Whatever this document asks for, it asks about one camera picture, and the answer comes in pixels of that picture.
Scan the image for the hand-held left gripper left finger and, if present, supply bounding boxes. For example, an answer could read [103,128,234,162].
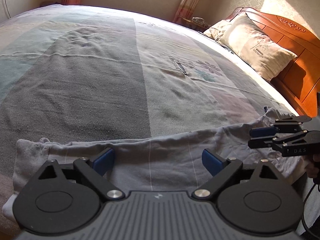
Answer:
[31,147,125,202]

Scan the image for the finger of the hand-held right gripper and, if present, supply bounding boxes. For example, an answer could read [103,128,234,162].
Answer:
[249,115,313,138]
[247,129,307,150]

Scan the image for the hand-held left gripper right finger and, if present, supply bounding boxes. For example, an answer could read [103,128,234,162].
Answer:
[192,149,286,202]

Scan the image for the grey pants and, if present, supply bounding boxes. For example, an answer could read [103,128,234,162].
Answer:
[2,106,311,221]

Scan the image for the person's right hand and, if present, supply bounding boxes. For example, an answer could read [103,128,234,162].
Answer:
[307,153,320,179]

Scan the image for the wooden headboard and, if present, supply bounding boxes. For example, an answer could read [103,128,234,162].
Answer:
[226,6,320,118]

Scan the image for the beige printed pillow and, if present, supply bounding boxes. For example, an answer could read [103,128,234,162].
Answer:
[219,12,298,82]

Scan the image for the beige floral pillow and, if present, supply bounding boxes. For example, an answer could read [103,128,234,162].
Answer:
[203,19,233,41]

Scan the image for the grey folded cloth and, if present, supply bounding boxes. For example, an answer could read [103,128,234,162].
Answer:
[191,17,208,27]

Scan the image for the wooden nightstand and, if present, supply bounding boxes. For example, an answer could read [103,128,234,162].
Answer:
[177,16,211,32]

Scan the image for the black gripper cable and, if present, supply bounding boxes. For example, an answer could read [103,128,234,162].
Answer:
[301,179,320,237]

